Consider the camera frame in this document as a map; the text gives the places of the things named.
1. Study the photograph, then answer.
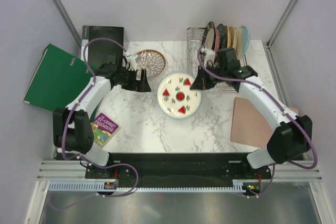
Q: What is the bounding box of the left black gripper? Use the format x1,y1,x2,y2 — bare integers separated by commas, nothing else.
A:
117,68,151,93

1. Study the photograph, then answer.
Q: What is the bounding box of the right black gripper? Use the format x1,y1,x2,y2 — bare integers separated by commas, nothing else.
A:
191,63,227,91

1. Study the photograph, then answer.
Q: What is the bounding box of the white strawberry pattern plate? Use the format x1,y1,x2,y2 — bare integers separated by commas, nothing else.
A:
157,72,202,120

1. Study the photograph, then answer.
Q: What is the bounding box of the black rimmed beige plate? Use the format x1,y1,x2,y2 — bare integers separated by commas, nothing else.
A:
201,21,216,50

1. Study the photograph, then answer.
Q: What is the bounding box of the pink polka dot plate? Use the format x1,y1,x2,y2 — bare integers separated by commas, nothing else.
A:
214,28,221,52

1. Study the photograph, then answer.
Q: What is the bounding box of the wire dish rack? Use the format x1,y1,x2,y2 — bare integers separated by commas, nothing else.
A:
186,27,247,93

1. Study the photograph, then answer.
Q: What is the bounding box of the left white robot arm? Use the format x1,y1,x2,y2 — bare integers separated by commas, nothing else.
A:
52,55,151,178

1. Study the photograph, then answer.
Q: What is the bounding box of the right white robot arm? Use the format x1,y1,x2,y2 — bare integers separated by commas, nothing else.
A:
190,45,318,179

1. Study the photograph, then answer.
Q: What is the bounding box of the cream plate in rack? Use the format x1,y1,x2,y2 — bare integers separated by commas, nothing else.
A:
232,26,243,55
227,26,237,49

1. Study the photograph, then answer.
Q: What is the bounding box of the dark teal plate in rack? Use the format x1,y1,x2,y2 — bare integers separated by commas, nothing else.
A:
217,24,228,49

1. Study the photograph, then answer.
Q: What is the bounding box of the light blue plate in rack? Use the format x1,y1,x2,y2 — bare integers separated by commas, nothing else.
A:
235,26,250,60

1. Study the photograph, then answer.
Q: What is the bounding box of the brown floral pattern plate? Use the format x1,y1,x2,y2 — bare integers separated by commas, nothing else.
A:
136,49,166,78

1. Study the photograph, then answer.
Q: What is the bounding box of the black binder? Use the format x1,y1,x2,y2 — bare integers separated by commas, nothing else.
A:
81,26,124,69

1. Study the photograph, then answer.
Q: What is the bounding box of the purple children's book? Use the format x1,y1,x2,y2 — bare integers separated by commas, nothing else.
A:
91,113,120,148

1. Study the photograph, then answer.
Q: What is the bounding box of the pink cutting board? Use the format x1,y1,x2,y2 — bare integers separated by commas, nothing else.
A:
229,97,300,149

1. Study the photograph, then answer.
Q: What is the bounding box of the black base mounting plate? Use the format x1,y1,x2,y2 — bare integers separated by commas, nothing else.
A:
85,153,271,187

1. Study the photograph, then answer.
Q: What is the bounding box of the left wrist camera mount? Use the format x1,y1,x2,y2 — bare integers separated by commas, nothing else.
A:
126,54,141,71

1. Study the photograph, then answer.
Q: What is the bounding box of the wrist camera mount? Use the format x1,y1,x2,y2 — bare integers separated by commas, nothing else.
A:
126,54,141,71
201,47,216,66

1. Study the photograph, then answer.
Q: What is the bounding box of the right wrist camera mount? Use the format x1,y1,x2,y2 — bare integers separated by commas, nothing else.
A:
201,47,216,66

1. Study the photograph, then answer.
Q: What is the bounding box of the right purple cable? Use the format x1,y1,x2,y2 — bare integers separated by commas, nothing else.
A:
197,45,317,200

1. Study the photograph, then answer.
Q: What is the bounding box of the purple cable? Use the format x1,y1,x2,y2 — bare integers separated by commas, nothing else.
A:
197,45,317,200
48,37,140,210

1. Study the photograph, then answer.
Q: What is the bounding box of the green ring binder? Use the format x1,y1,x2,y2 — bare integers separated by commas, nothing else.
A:
23,44,92,111

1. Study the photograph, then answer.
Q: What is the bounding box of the white slotted cable duct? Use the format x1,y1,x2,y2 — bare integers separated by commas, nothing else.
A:
48,180,252,193

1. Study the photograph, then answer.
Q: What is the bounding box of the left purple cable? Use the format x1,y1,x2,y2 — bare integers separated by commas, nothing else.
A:
48,37,140,210

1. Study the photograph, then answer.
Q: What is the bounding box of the aluminium front rail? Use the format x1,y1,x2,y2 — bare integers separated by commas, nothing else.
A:
37,161,322,182

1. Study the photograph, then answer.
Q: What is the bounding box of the left aluminium frame post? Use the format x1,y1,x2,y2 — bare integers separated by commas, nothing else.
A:
52,0,81,47

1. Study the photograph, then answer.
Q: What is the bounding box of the aluminium frame post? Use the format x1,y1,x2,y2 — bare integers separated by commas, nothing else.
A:
52,0,81,47
266,0,299,50

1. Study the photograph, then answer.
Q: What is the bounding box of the right aluminium frame post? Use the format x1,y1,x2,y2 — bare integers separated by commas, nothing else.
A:
266,0,299,50

